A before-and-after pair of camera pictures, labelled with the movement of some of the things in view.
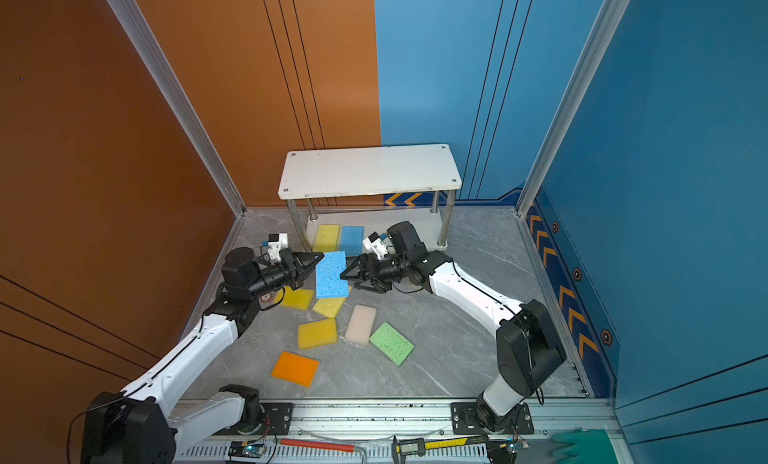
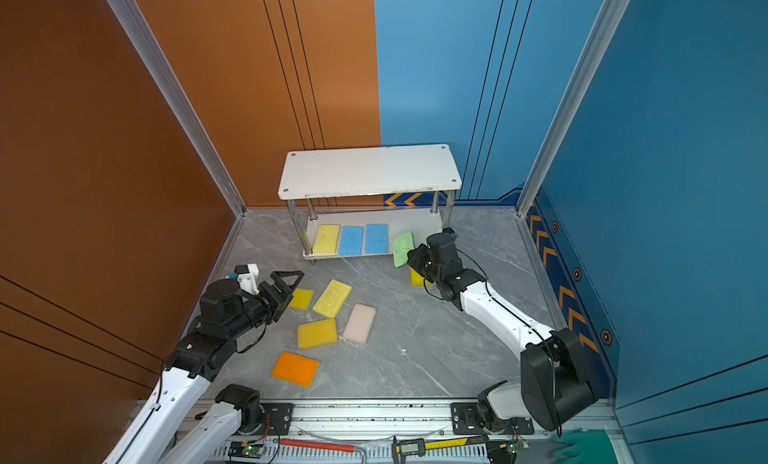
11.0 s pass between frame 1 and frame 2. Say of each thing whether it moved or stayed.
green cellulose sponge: moved
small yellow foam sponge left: stayed
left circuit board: stayed
